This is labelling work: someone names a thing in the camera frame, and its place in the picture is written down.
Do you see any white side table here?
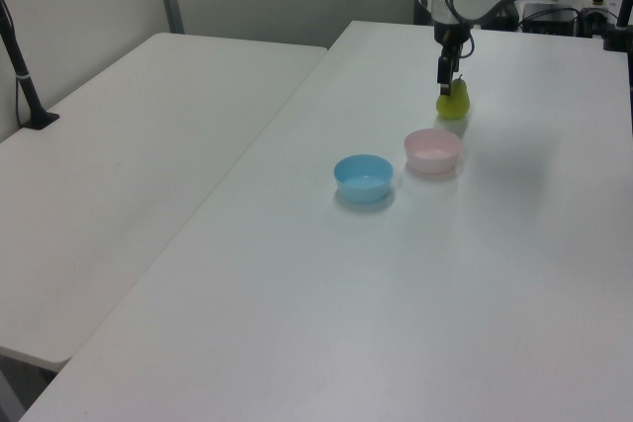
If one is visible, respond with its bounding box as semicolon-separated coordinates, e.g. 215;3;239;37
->
0;32;330;373

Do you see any black electronics box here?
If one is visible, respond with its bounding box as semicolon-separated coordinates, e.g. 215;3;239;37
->
518;1;581;37

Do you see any pink plastic bowl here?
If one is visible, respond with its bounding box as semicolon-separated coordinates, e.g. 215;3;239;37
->
404;127;464;176

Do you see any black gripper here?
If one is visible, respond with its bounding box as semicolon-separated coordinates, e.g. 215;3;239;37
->
433;20;475;98

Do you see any blue plastic bowl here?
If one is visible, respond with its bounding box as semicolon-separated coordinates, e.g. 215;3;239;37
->
333;154;395;205

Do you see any black clamped camera pole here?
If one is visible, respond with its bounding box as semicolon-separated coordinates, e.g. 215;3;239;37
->
600;0;633;53
0;0;61;130

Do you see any green pear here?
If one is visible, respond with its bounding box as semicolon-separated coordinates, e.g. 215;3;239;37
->
435;74;472;122

